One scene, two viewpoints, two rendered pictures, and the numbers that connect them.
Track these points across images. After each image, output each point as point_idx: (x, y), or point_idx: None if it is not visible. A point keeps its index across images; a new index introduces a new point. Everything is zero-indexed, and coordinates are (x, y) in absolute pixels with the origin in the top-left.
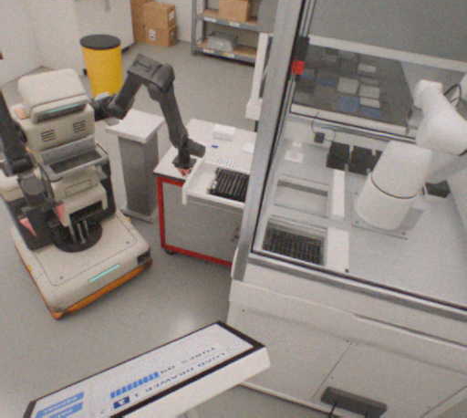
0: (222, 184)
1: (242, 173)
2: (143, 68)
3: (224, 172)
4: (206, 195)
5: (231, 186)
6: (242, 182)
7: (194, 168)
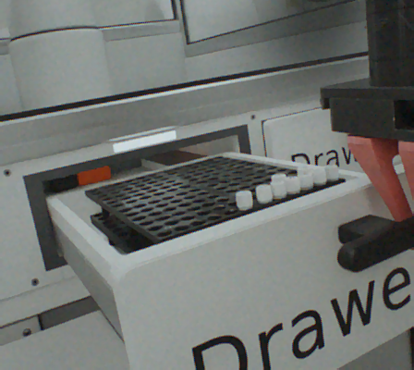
0: (254, 185)
1: (112, 204)
2: None
3: (170, 215)
4: (366, 174)
5: (227, 178)
6: (170, 184)
7: (337, 191)
